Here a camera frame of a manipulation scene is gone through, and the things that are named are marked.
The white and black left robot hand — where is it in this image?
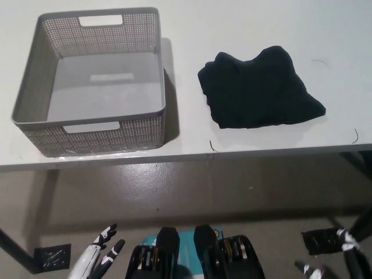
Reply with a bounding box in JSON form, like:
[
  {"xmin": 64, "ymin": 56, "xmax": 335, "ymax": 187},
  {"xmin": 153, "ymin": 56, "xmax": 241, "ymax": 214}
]
[{"xmin": 68, "ymin": 223, "xmax": 126, "ymax": 279}]

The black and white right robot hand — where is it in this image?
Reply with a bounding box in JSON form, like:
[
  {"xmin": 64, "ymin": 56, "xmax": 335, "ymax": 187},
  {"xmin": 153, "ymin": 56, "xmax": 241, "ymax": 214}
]
[{"xmin": 294, "ymin": 227, "xmax": 364, "ymax": 279}]

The black t-shirt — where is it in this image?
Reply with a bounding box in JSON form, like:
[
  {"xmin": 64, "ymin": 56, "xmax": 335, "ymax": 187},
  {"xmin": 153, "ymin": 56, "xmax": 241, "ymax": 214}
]
[{"xmin": 196, "ymin": 45, "xmax": 327, "ymax": 130}]

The black floor tape patch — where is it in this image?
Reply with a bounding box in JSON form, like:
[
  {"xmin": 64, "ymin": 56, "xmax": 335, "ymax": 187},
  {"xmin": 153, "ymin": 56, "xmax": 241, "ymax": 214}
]
[
  {"xmin": 301, "ymin": 228, "xmax": 346, "ymax": 256},
  {"xmin": 34, "ymin": 243, "xmax": 72, "ymax": 270}
]

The black metal table leg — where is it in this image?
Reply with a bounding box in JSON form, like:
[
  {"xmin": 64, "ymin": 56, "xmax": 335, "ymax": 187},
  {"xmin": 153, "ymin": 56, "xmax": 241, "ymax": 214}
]
[{"xmin": 0, "ymin": 228, "xmax": 39, "ymax": 274}]

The black ribbed robot body block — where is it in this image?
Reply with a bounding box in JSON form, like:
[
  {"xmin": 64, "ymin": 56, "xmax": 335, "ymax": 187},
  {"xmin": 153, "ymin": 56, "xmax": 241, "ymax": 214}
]
[
  {"xmin": 124, "ymin": 226, "xmax": 181, "ymax": 279},
  {"xmin": 193, "ymin": 224, "xmax": 266, "ymax": 279}
]

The clear tape strip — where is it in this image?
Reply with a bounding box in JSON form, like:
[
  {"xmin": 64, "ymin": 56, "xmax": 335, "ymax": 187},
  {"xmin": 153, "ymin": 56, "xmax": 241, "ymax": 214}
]
[{"xmin": 59, "ymin": 149, "xmax": 130, "ymax": 160}]

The grey perforated plastic basket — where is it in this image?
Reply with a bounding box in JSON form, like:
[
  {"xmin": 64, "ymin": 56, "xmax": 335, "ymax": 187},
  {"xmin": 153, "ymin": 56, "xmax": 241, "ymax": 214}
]
[{"xmin": 10, "ymin": 6, "xmax": 167, "ymax": 158}]

